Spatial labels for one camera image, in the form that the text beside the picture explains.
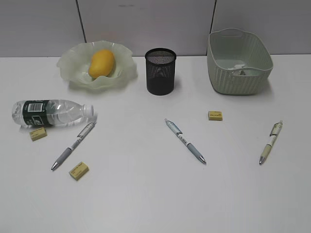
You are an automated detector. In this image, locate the yellow mango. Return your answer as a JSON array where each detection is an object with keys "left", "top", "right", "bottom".
[{"left": 88, "top": 50, "right": 115, "bottom": 79}]

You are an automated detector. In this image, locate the waste paper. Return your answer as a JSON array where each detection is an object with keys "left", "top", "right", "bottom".
[{"left": 228, "top": 64, "right": 251, "bottom": 76}]

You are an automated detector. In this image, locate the clear plastic water bottle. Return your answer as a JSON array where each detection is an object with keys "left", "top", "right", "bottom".
[{"left": 12, "top": 100, "right": 94, "bottom": 127}]

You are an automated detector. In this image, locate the grey grip ballpoint pen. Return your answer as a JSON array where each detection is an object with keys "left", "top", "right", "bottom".
[{"left": 165, "top": 119, "right": 207, "bottom": 165}]

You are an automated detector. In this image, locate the black mesh pen holder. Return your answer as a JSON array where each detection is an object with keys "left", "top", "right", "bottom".
[{"left": 144, "top": 48, "right": 177, "bottom": 96}]

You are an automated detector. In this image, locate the yellow eraser near basket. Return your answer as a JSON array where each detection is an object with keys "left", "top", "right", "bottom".
[{"left": 208, "top": 111, "right": 223, "bottom": 121}]

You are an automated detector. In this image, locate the left grey grip pen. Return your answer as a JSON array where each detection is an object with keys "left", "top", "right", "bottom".
[{"left": 51, "top": 122, "right": 96, "bottom": 171}]

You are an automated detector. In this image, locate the yellow eraser front left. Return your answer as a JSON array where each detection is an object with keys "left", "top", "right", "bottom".
[{"left": 69, "top": 162, "right": 89, "bottom": 181}]

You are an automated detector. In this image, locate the pale green wavy plate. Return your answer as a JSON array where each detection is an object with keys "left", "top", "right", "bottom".
[{"left": 57, "top": 40, "right": 138, "bottom": 90}]

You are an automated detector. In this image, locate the pale green woven basket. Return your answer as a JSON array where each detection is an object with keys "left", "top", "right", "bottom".
[{"left": 207, "top": 28, "right": 273, "bottom": 95}]

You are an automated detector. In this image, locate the yellow eraser near bottle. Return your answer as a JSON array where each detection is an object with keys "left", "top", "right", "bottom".
[{"left": 30, "top": 127, "right": 47, "bottom": 141}]

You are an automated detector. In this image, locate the beige grip ballpoint pen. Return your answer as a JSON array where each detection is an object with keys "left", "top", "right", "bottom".
[{"left": 259, "top": 120, "right": 283, "bottom": 166}]

